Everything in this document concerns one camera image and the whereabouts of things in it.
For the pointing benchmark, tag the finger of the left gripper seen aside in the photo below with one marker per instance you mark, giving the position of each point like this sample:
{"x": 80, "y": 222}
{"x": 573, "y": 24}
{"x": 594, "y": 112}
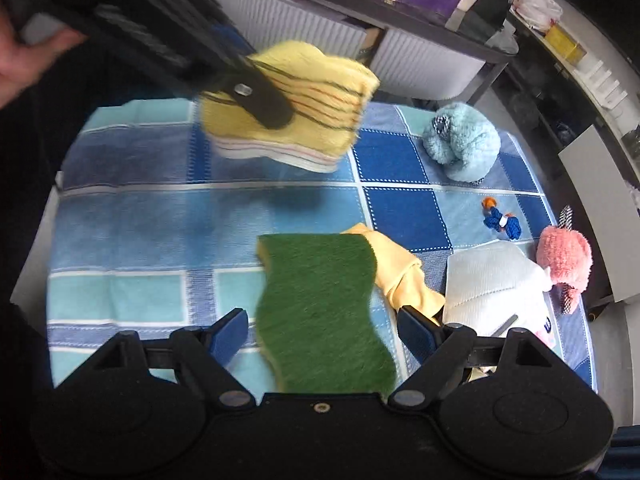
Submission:
{"x": 243, "y": 84}

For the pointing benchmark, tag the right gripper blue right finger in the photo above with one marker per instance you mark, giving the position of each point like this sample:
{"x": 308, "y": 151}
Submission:
{"x": 419, "y": 334}

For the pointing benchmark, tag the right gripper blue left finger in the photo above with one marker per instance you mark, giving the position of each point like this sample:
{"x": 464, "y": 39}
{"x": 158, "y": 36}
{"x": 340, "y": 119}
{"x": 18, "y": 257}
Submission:
{"x": 224, "y": 339}

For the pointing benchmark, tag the orange yellow rubber glove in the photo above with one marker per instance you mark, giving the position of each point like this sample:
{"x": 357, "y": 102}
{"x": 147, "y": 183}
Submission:
{"x": 399, "y": 274}

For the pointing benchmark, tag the yellow striped knit cloth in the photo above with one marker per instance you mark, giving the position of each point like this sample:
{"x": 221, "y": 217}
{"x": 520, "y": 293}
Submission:
{"x": 328, "y": 94}

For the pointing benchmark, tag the green yellow scrub sponge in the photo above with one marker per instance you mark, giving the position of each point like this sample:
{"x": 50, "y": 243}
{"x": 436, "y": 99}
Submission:
{"x": 313, "y": 322}

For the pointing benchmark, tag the person's left hand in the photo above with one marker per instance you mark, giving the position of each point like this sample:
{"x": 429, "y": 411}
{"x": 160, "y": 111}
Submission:
{"x": 22, "y": 65}

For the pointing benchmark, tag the black side table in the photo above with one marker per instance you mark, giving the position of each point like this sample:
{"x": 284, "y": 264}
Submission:
{"x": 412, "y": 56}

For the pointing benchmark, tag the blue checkered table cloth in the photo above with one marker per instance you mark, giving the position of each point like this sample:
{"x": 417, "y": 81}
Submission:
{"x": 156, "y": 231}

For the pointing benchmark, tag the pink fluffy towel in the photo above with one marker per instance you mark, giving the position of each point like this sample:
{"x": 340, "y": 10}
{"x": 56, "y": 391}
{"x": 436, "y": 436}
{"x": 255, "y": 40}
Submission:
{"x": 567, "y": 255}

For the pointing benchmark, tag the light blue fluffy towel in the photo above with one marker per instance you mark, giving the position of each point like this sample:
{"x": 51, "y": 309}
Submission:
{"x": 463, "y": 141}

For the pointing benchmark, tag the white TV cabinet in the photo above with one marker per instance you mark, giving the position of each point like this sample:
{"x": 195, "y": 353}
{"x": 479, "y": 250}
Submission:
{"x": 571, "y": 116}

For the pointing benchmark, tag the white plastic bag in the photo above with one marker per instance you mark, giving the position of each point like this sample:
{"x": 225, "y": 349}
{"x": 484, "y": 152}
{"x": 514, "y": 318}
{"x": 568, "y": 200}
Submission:
{"x": 539, "y": 14}

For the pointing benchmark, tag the white router with antennas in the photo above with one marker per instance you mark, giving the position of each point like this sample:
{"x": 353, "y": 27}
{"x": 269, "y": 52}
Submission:
{"x": 600, "y": 83}

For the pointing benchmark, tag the yellow box on cabinet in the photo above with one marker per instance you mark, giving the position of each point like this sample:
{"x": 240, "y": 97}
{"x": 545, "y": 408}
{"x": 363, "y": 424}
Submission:
{"x": 565, "y": 44}

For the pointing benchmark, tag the blue orange cord toy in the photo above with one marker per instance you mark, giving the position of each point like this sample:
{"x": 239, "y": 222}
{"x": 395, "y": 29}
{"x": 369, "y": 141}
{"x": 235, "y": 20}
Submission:
{"x": 498, "y": 221}

